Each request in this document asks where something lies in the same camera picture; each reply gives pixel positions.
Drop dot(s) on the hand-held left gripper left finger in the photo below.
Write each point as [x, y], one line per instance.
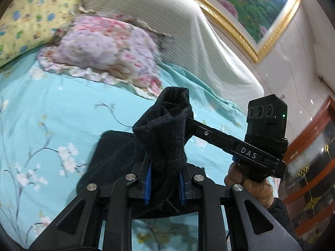
[148, 185]

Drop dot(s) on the pink floral pillow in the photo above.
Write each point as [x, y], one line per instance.
[104, 49]

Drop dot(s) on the white striped headboard cover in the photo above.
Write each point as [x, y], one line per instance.
[183, 39]

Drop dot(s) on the gold framed landscape painting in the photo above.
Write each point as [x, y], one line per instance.
[240, 5]

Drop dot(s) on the dark pants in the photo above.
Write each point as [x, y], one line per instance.
[159, 136]

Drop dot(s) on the person's right forearm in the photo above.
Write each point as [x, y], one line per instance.
[284, 219]

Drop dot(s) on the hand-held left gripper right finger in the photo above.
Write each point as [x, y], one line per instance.
[182, 190]

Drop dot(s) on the person's right hand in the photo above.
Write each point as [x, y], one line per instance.
[251, 188]

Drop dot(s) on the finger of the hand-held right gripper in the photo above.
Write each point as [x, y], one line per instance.
[209, 133]

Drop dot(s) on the yellow floral pillow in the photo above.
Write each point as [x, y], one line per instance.
[34, 15]

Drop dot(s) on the wooden cabinet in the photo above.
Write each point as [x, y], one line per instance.
[311, 162]

